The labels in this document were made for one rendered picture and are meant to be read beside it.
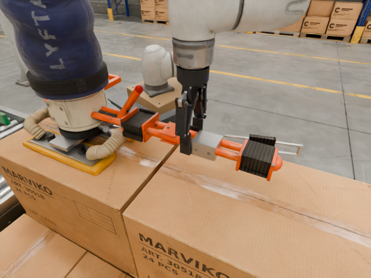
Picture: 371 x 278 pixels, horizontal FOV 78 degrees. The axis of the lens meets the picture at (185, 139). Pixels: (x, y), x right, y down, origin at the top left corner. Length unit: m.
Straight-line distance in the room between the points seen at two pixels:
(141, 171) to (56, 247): 0.56
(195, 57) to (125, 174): 0.42
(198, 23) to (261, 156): 0.32
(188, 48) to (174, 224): 0.41
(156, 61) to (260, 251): 1.13
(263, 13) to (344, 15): 7.17
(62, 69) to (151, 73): 0.81
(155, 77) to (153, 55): 0.13
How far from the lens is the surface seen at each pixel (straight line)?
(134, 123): 0.68
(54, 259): 1.12
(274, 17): 0.53
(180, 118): 0.53
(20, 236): 1.26
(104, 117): 0.75
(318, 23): 7.67
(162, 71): 1.44
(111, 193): 0.69
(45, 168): 0.85
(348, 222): 0.72
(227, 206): 0.64
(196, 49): 0.49
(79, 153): 0.81
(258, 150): 0.58
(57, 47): 0.70
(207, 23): 0.47
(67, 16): 0.68
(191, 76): 0.51
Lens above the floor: 1.44
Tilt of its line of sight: 36 degrees down
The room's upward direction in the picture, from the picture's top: straight up
